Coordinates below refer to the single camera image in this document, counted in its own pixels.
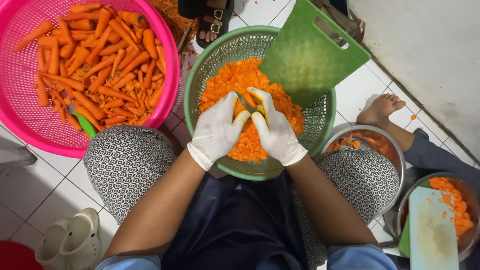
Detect person's right hand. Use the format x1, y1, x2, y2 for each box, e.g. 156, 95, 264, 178
247, 87, 309, 167

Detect person's left hand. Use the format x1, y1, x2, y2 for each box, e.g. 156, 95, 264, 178
187, 91, 252, 172

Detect peeled carrot being sliced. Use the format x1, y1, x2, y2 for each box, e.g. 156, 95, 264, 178
233, 97, 263, 121

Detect small steel knife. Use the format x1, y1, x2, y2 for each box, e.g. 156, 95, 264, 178
235, 91, 260, 115

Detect heap of sliced carrot rounds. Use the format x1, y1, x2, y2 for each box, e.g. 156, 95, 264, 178
199, 57, 307, 164

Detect carrot scraps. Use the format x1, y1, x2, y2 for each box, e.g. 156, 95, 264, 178
325, 131, 391, 154

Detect green plastic cutting board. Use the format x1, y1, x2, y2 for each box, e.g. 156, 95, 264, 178
258, 0, 371, 109

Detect green plastic colander basket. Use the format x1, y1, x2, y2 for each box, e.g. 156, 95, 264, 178
184, 25, 337, 182

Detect dark navy apron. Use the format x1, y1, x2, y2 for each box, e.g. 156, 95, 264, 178
160, 170, 313, 270

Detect person's right patterned trouser leg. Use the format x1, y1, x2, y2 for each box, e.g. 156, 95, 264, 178
292, 148, 400, 269

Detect person's patterned trouser leg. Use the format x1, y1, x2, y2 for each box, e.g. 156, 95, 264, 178
292, 148, 400, 269
83, 125, 178, 226

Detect person's left patterned trouser leg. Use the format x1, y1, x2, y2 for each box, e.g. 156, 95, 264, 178
83, 125, 178, 226

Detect black buckled sandal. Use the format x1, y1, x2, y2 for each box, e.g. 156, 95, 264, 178
195, 0, 235, 50

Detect steel bowl with carrot scraps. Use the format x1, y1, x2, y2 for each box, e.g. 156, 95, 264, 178
321, 125, 407, 217

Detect heap of carrot peelings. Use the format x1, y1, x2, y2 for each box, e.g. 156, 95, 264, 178
149, 0, 200, 51

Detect heap of whole peeled carrots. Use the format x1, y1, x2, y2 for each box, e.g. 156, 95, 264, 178
14, 3, 167, 133

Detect thin green cutting board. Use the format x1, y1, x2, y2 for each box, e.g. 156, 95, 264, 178
397, 213, 412, 258

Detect white rubber clog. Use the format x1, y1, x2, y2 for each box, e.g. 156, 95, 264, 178
60, 208, 103, 270
35, 218, 73, 269

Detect white plastic cutting board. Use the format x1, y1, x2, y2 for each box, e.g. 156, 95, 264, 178
408, 186, 460, 270

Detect pink plastic colander basket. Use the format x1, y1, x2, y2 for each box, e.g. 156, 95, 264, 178
0, 0, 181, 160

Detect pile of chopped carrot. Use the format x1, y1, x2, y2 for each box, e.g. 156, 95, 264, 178
427, 177, 475, 238

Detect grey low stool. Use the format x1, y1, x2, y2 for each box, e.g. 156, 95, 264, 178
0, 136, 38, 176

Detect steel bowl with cutting board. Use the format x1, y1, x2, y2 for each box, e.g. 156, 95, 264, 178
396, 172, 480, 263

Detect red plastic object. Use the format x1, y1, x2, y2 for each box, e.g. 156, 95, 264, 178
0, 240, 44, 270

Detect green-handled peeler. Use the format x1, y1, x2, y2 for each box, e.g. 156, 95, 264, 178
65, 103, 98, 140

